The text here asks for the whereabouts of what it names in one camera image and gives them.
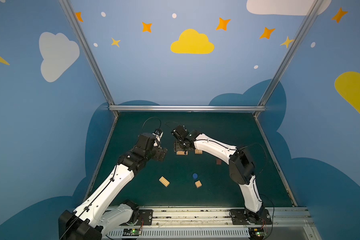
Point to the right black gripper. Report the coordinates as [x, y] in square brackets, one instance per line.
[182, 144]

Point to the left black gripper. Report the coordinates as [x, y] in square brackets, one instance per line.
[161, 153]

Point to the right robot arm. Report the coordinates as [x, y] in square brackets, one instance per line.
[239, 160]

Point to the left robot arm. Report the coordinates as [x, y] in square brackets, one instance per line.
[90, 221]

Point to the wide wood block front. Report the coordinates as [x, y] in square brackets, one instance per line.
[164, 181]

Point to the small wood cube front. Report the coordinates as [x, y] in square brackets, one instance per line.
[198, 184]

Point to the rear horizontal aluminium bar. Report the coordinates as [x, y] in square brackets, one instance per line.
[224, 109]

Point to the left controller board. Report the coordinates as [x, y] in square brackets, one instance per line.
[131, 232]

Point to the controller board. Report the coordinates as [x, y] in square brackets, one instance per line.
[131, 232]
[256, 234]

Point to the right controller board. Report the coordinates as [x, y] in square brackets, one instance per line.
[256, 234]

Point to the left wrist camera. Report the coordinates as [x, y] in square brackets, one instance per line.
[148, 141]

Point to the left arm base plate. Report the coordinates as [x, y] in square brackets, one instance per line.
[142, 216]

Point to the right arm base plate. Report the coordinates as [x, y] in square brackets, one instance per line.
[240, 216]

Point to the aluminium rail front frame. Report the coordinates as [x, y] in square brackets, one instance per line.
[213, 223]

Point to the right diagonal aluminium post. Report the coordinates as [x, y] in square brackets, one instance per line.
[307, 23]

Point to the diagonal aluminium post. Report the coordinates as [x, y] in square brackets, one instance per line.
[75, 24]
[307, 23]

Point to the left diagonal aluminium post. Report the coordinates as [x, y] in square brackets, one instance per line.
[75, 24]

